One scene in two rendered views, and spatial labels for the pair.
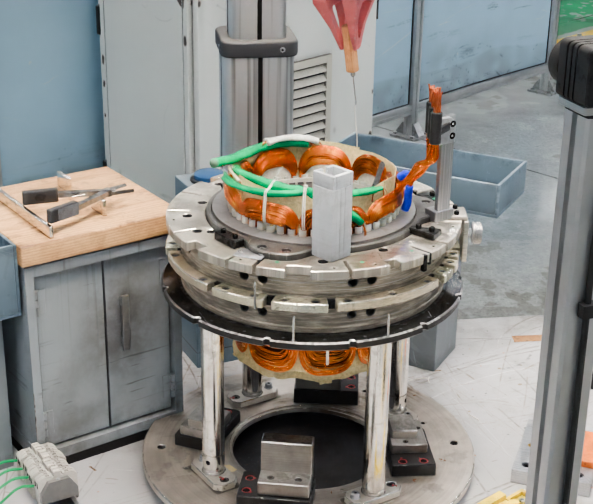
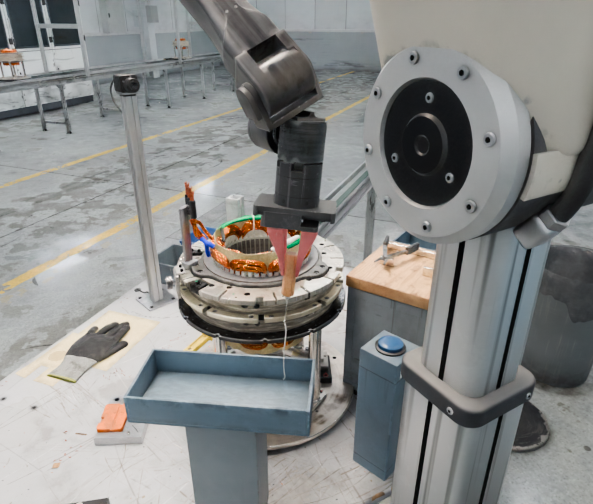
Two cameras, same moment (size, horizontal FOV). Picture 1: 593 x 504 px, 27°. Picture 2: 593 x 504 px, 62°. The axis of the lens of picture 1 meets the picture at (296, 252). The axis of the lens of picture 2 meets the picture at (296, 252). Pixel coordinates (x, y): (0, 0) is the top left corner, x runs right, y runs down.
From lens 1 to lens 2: 2.12 m
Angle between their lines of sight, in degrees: 127
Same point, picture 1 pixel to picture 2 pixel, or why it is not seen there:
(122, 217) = (370, 264)
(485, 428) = (170, 438)
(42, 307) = not seen: hidden behind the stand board
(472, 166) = (178, 410)
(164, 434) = (339, 364)
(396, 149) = (259, 413)
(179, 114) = not seen: outside the picture
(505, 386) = (155, 490)
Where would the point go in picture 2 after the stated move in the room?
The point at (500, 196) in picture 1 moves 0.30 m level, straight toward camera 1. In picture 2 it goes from (152, 359) to (160, 269)
